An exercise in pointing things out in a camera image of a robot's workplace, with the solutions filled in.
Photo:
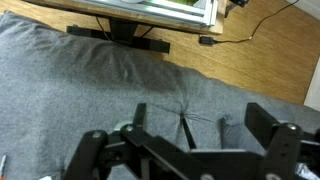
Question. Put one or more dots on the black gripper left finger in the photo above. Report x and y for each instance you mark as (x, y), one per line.
(153, 153)

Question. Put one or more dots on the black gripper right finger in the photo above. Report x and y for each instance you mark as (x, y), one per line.
(283, 150)

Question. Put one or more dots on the black desk stand base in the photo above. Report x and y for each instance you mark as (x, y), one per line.
(150, 45)

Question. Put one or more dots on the white remote control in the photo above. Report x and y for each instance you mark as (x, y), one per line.
(46, 178)

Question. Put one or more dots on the wooden desk board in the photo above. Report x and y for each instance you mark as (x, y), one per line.
(60, 4)

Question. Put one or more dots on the aluminum frame rail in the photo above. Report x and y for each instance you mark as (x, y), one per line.
(173, 11)

